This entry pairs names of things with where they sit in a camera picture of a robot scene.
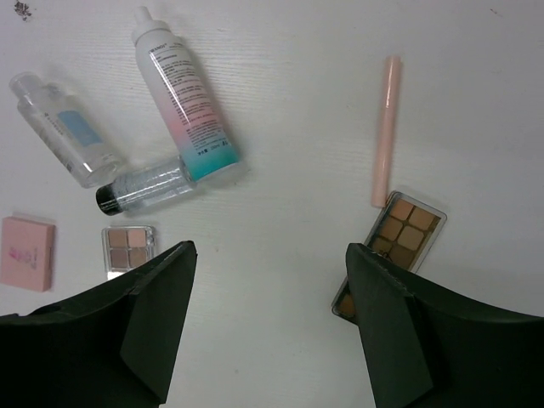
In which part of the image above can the pink brown eyeshadow palette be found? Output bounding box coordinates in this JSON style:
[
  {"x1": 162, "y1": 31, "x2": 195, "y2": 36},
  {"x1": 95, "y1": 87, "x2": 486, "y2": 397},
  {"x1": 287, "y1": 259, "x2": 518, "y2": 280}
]
[{"x1": 101, "y1": 225, "x2": 156, "y2": 281}]

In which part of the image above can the pale pink cosmetic tube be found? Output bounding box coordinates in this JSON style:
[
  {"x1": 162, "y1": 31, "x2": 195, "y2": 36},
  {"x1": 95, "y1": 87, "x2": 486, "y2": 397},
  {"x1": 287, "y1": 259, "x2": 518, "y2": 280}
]
[{"x1": 371, "y1": 55, "x2": 402, "y2": 208}]

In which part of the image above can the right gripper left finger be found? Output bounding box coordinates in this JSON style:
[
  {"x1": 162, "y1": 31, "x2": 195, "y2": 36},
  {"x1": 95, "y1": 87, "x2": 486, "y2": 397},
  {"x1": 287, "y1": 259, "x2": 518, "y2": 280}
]
[{"x1": 1, "y1": 241, "x2": 197, "y2": 407}]

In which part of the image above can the white pink teal spray bottle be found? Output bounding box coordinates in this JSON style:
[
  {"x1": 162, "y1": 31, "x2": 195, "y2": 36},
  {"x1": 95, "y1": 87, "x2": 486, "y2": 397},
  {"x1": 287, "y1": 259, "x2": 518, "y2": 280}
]
[{"x1": 131, "y1": 6, "x2": 240, "y2": 182}]

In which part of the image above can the small clear bottle black cap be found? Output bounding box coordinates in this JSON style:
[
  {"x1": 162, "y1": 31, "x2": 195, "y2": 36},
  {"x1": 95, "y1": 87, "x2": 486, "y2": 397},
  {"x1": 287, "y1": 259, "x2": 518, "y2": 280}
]
[{"x1": 95, "y1": 156, "x2": 196, "y2": 216}]

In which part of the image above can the clear bottle blue label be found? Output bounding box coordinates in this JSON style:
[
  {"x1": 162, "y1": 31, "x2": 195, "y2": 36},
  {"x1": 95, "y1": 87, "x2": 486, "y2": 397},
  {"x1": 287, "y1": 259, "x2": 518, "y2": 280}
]
[{"x1": 9, "y1": 72, "x2": 123, "y2": 189}]

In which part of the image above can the pink compact box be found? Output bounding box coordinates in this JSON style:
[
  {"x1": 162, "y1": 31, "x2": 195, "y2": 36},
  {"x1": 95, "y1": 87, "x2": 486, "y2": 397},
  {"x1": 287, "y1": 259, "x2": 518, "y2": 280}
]
[{"x1": 1, "y1": 216, "x2": 55, "y2": 292}]

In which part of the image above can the brown gold eyeshadow palette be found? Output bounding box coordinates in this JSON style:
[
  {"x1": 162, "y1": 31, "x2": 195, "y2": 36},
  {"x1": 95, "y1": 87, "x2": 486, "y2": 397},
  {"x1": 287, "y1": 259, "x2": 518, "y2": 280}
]
[{"x1": 330, "y1": 190, "x2": 448, "y2": 320}]

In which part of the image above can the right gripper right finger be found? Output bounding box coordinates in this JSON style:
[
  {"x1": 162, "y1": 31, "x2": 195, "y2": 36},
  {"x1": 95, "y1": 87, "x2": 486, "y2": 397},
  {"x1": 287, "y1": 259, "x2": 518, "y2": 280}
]
[{"x1": 346, "y1": 243, "x2": 543, "y2": 407}]

